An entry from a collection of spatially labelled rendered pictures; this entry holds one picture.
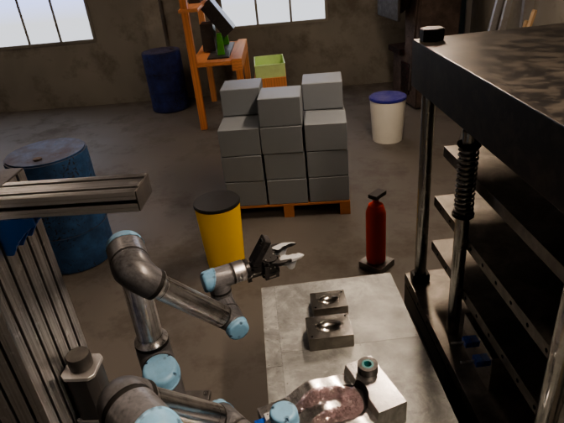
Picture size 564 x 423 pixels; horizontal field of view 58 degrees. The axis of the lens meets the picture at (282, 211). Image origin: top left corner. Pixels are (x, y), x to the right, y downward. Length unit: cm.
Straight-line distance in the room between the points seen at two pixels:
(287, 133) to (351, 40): 477
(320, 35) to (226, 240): 568
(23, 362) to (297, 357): 133
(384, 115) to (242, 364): 396
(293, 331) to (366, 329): 34
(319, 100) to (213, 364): 268
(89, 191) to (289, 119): 364
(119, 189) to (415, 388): 154
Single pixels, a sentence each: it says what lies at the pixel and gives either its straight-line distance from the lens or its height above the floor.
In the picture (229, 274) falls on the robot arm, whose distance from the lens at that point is 174.
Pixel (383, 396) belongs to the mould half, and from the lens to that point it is 204.
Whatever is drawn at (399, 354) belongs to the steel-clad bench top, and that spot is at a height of 80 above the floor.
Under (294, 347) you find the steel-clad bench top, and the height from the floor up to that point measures 80.
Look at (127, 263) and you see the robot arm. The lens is 151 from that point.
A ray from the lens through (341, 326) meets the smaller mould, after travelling 239.
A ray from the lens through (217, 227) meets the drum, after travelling 408.
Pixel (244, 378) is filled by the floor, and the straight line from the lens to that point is 340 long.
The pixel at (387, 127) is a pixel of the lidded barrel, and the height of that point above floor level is 23.
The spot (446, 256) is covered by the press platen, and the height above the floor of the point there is 104.
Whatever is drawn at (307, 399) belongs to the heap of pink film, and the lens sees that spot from 204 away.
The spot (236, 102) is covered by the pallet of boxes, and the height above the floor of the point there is 107.
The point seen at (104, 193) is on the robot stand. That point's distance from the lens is 106.
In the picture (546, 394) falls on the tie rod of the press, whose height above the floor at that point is 123.
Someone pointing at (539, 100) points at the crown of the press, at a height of 200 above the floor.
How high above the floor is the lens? 244
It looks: 28 degrees down
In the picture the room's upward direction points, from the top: 6 degrees counter-clockwise
